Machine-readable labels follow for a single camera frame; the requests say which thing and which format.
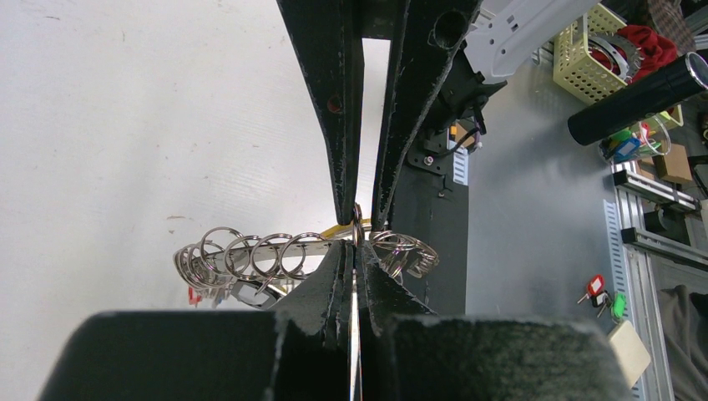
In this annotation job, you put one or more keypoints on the red cloth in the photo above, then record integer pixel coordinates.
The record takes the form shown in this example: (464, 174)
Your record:
(642, 49)

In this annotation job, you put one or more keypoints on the yellow plastic key tag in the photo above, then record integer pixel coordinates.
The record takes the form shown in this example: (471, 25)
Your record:
(345, 231)

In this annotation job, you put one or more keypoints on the yellow perforated basket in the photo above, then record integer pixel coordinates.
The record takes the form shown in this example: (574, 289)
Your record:
(575, 69)

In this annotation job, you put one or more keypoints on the black cylinder flashlight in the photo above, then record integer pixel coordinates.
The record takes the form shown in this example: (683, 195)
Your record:
(664, 88)

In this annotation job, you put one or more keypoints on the large metal keyring with rings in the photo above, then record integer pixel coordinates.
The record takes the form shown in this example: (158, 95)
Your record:
(223, 255)

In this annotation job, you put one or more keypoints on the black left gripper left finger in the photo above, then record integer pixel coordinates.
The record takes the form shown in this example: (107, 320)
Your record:
(310, 334)

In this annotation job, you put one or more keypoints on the spare keys with tags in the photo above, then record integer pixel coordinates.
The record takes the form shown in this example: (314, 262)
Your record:
(600, 298)

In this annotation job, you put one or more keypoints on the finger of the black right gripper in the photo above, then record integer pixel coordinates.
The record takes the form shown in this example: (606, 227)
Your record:
(327, 39)
(425, 38)

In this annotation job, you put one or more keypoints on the right white cable duct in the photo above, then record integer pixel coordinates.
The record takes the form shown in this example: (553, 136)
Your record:
(460, 156)

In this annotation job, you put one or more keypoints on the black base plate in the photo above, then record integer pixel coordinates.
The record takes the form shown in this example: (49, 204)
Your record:
(434, 209)

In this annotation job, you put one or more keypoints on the red plastic key tag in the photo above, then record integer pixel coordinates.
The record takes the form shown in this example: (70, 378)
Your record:
(194, 297)

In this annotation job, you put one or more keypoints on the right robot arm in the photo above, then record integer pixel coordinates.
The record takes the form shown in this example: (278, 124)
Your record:
(490, 53)

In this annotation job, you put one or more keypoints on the left white cable duct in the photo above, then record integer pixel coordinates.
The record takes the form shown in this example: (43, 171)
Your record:
(631, 347)

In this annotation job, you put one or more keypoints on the aluminium frame rail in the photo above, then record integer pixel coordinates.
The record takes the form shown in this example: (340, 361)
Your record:
(653, 191)

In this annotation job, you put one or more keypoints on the cardboard box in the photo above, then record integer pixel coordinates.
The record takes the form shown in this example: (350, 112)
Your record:
(673, 168)

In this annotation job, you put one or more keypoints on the white cable duct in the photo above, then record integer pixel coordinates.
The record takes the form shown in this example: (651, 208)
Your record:
(460, 156)
(631, 347)

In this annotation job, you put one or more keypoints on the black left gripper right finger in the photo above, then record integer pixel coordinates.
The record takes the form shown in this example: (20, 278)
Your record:
(383, 305)

